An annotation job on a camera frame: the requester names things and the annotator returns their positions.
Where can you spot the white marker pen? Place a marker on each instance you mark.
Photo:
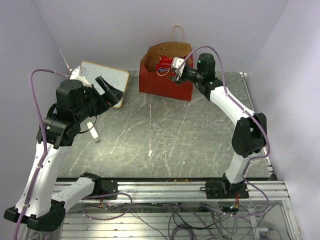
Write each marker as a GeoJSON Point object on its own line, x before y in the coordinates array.
{"type": "Point", "coordinates": [92, 130]}

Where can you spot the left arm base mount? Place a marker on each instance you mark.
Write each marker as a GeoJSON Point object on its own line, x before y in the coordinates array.
{"type": "Point", "coordinates": [109, 188]}

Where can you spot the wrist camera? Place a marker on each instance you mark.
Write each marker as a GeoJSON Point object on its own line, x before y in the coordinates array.
{"type": "Point", "coordinates": [178, 64]}
{"type": "Point", "coordinates": [79, 73]}

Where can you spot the small whiteboard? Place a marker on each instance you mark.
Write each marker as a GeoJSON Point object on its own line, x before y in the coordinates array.
{"type": "Point", "coordinates": [117, 78]}

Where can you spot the red snack packet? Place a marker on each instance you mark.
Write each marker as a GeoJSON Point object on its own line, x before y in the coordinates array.
{"type": "Point", "coordinates": [164, 65]}

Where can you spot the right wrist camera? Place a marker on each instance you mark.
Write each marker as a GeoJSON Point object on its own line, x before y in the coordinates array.
{"type": "Point", "coordinates": [178, 64]}

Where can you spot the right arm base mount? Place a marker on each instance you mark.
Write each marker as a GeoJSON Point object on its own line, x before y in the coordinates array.
{"type": "Point", "coordinates": [222, 189]}

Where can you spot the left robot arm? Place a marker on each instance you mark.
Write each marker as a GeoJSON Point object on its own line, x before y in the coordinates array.
{"type": "Point", "coordinates": [38, 207]}

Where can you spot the aluminium frame rail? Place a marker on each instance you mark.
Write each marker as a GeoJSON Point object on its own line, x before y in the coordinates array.
{"type": "Point", "coordinates": [199, 191]}

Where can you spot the red paper bag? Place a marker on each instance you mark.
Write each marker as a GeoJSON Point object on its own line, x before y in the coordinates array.
{"type": "Point", "coordinates": [150, 82]}

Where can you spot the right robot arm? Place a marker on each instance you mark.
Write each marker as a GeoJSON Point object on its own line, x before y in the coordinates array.
{"type": "Point", "coordinates": [250, 128]}

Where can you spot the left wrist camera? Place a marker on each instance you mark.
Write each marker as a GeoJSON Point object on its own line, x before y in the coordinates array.
{"type": "Point", "coordinates": [79, 73]}

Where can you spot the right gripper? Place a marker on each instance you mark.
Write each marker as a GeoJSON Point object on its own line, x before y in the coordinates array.
{"type": "Point", "coordinates": [182, 74]}

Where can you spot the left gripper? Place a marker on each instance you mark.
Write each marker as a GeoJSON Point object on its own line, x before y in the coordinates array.
{"type": "Point", "coordinates": [112, 95]}

